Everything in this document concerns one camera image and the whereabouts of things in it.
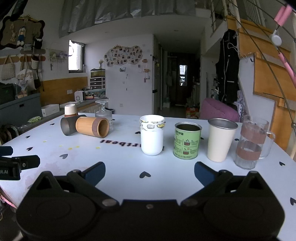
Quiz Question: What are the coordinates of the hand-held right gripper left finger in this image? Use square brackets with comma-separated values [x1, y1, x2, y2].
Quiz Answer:
[27, 162, 120, 207]

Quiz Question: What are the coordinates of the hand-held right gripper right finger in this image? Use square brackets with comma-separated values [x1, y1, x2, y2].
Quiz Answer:
[181, 162, 273, 207]

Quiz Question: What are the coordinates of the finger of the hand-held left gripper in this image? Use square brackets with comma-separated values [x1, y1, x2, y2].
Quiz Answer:
[0, 155, 41, 170]
[0, 146, 14, 157]

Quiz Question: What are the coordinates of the bamboo cup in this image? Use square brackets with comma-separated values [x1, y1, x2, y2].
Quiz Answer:
[75, 116, 110, 138]

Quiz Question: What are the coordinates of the cream metal cup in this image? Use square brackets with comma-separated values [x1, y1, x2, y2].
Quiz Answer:
[207, 118, 238, 163]

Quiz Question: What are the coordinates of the dark grey metal cup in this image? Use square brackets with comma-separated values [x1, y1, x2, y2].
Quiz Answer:
[60, 115, 87, 136]

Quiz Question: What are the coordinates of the white cup with patterned rim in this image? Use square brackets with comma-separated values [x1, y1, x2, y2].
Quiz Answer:
[140, 115, 165, 156]

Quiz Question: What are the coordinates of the white and brown cup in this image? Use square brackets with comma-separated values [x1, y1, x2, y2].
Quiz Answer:
[64, 104, 78, 118]

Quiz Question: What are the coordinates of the green tin can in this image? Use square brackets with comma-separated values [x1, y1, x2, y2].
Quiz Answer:
[173, 122, 202, 160]

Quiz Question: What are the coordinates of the grey cabinet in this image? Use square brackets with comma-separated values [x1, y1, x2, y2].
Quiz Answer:
[0, 93, 42, 128]

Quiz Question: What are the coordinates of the white flat box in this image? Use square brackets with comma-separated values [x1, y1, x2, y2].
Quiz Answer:
[41, 104, 60, 117]

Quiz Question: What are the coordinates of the glass mug with brown bands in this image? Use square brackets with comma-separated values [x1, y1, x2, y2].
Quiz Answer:
[233, 115, 276, 170]

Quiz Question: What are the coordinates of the clear glass goblet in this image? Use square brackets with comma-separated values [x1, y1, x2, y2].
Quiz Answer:
[95, 99, 114, 131]

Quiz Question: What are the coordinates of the colourful cardboard box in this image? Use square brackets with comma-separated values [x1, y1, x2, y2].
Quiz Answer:
[186, 106, 200, 119]

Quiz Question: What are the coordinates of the pink pouf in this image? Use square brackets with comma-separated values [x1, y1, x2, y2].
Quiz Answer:
[199, 98, 240, 122]

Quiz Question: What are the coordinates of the white knitted tote bag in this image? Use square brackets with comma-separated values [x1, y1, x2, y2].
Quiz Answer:
[1, 55, 16, 81]

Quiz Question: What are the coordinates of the small drawer unit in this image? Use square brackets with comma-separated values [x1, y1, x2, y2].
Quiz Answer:
[90, 69, 106, 90]

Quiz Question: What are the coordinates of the black hanging coat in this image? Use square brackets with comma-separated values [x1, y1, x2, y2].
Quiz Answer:
[215, 29, 240, 104]

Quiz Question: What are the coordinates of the window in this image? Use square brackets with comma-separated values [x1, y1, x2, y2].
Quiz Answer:
[68, 39, 85, 74]

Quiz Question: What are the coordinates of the wooden staircase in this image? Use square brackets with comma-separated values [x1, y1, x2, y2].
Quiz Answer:
[226, 14, 296, 160]

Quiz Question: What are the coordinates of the cloud-shaped photo board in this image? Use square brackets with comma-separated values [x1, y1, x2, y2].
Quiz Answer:
[103, 45, 143, 67]

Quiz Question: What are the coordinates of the metal hoop with pink padding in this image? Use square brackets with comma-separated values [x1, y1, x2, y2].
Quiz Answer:
[233, 0, 296, 163]

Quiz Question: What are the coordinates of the wall hanging with doll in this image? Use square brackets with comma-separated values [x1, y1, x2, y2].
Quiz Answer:
[0, 15, 45, 50]

